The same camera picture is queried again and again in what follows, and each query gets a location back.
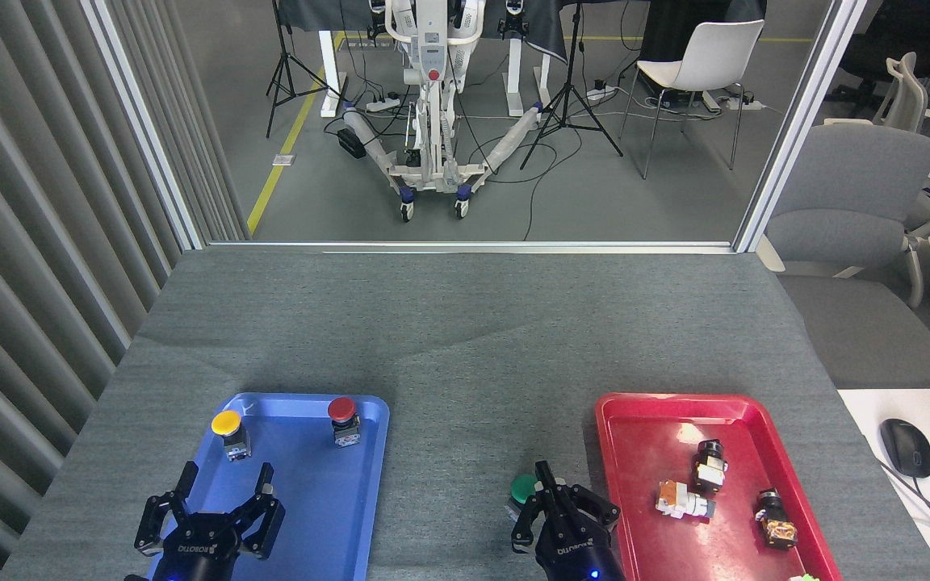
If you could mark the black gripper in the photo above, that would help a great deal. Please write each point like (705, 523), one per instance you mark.
(194, 553)
(578, 553)

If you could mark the green push button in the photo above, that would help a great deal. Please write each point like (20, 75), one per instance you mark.
(522, 487)

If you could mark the yellow push button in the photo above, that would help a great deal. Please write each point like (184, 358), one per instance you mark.
(226, 422)

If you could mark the red push button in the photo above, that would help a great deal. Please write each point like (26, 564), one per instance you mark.
(341, 409)

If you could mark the red plastic tray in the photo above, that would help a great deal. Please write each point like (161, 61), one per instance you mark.
(643, 436)

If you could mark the blue plastic tray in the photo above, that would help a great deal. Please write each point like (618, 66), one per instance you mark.
(328, 516)

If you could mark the white side desk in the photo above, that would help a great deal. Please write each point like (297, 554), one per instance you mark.
(869, 407)

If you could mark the black computer mouse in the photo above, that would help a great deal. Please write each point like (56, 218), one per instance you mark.
(906, 445)

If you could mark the grey floor plate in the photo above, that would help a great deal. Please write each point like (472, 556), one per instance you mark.
(284, 160)

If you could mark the black power adapter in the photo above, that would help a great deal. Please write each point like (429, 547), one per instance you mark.
(351, 144)

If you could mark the white power strip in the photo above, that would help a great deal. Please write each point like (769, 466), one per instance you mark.
(743, 102)
(383, 104)
(601, 93)

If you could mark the black tripod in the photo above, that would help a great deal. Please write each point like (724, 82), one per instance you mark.
(568, 89)
(284, 55)

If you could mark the white desk leg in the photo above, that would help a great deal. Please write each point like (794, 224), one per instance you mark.
(515, 77)
(328, 73)

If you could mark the grey office chair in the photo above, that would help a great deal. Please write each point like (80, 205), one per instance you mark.
(852, 177)

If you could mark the white wheeled stand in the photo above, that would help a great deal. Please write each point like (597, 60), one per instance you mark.
(431, 48)

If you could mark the white plastic chair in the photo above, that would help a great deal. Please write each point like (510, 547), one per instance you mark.
(715, 52)

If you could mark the white office chair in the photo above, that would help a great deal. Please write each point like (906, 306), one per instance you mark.
(907, 97)

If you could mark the black office chair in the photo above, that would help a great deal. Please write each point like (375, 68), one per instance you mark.
(877, 48)

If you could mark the white orange switch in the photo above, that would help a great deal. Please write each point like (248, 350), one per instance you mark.
(683, 500)

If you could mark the black knob switch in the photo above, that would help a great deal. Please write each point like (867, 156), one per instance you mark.
(709, 468)

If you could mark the black orange switch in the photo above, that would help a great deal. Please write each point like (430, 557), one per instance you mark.
(776, 520)

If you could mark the silver frame rail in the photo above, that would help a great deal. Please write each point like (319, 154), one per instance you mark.
(473, 246)

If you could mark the silver frame post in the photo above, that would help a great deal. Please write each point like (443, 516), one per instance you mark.
(142, 121)
(796, 121)

